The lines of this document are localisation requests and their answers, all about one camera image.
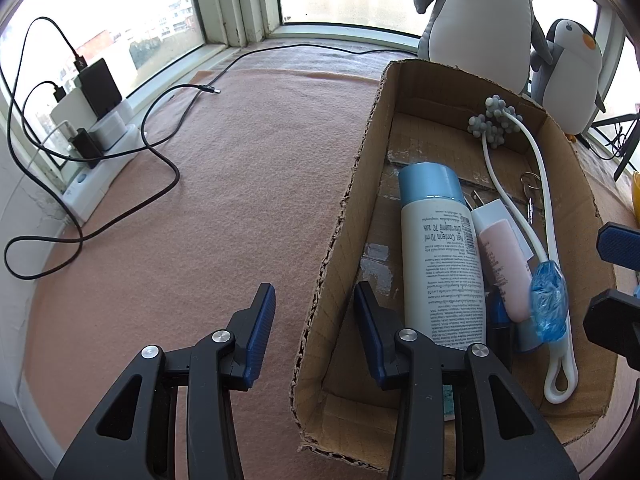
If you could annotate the white bottle with blue cap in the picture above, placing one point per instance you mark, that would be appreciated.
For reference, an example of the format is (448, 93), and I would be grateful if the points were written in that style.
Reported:
(440, 260)

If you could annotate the yellow leaf-shaped bowl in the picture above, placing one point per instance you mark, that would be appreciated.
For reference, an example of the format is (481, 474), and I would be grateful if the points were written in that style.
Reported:
(637, 182)

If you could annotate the small patterned box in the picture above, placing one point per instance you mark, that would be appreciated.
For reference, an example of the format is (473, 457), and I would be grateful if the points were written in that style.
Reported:
(448, 402)

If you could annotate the brown cardboard box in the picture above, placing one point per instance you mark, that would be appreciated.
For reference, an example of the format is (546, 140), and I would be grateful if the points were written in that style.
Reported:
(345, 285)

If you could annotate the black tripod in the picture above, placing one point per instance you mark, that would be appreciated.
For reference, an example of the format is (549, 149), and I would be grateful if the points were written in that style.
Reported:
(627, 152)

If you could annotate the white power strip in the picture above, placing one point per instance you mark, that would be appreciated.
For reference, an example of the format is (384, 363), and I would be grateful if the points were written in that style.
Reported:
(100, 180)

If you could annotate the white massager with grey balls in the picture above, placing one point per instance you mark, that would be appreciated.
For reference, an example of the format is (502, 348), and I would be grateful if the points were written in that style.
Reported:
(492, 120)

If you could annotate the clear blue small bottle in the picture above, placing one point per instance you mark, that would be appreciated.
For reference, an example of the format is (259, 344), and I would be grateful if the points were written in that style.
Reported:
(547, 305)

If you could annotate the white window frame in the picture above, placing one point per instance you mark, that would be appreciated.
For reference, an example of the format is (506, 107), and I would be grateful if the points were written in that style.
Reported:
(235, 0)

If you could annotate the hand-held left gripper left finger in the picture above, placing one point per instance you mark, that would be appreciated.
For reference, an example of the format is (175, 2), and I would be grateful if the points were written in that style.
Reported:
(262, 335)

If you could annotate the white charger adapter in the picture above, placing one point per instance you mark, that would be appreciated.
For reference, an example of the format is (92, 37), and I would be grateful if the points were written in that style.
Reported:
(492, 210)

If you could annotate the black power adapter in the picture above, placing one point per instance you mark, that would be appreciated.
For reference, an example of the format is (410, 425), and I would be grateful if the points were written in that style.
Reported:
(100, 87)

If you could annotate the large penguin plush toy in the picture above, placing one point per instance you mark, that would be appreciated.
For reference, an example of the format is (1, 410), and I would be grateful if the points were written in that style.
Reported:
(475, 20)

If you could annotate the white cube plug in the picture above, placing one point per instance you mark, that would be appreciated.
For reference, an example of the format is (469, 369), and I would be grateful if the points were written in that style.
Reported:
(112, 127)

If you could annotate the black plug adapter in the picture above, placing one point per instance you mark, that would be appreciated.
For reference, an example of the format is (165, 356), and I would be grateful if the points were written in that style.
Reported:
(87, 147)

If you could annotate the small pink tube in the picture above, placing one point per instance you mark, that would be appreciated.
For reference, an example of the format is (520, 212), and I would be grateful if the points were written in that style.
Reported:
(505, 270)

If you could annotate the white charger block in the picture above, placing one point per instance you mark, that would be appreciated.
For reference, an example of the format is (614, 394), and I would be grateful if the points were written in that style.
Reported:
(67, 110)

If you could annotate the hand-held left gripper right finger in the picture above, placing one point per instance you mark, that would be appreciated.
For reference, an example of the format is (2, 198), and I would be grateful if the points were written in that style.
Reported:
(367, 340)

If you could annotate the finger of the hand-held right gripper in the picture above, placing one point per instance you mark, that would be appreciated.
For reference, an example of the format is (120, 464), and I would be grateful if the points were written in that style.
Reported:
(615, 320)
(622, 245)

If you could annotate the small penguin plush toy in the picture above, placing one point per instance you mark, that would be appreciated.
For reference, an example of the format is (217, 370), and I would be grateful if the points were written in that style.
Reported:
(570, 85)

